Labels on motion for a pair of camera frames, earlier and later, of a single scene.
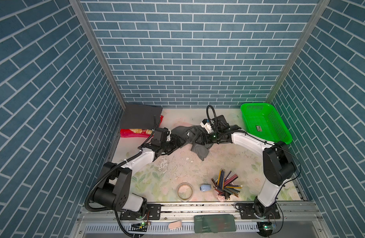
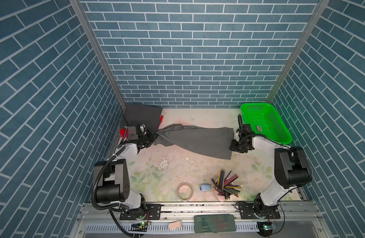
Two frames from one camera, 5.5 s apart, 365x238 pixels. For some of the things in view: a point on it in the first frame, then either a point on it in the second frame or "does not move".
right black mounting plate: x=247 y=211 does not move
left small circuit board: x=138 y=227 does not move
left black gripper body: x=167 y=146 → x=146 y=139
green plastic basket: x=260 y=120 does not move
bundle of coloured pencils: x=223 y=186 does not move
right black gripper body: x=212 y=138 → x=238 y=146
